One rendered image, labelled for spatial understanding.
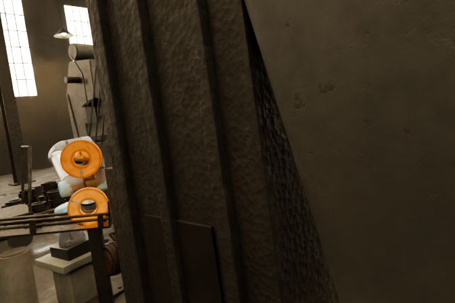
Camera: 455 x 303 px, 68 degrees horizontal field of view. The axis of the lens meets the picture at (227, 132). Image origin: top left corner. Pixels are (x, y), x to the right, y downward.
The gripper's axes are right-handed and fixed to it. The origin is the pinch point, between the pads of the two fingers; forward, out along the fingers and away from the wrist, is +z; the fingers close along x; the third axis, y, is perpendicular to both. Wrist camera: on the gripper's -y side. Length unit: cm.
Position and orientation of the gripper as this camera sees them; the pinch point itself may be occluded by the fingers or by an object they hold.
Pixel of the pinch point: (80, 153)
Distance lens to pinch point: 148.7
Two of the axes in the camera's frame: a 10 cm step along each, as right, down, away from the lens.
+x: 9.7, -1.3, 2.1
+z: 1.8, -2.3, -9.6
